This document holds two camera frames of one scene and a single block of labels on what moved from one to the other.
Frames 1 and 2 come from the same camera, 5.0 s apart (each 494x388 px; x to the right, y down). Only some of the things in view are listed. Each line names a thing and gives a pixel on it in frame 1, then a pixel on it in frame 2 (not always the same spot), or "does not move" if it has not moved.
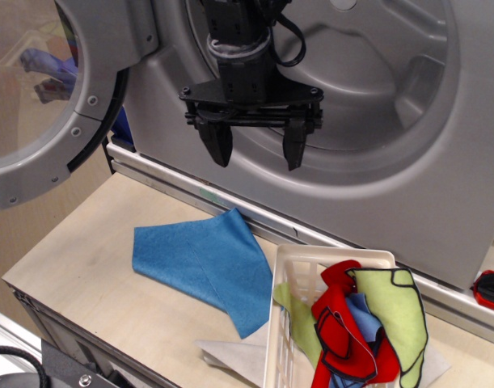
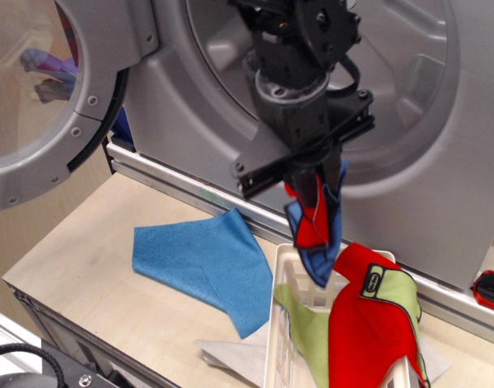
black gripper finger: [217, 138] -> [306, 182]
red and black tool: [489, 289] does not move
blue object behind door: [122, 132] does not move
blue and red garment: [371, 331] -> [318, 232]
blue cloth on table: [217, 259] does not move
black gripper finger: [293, 142] -> [331, 168]
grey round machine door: [57, 81] does not move
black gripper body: [250, 93] -> [298, 123]
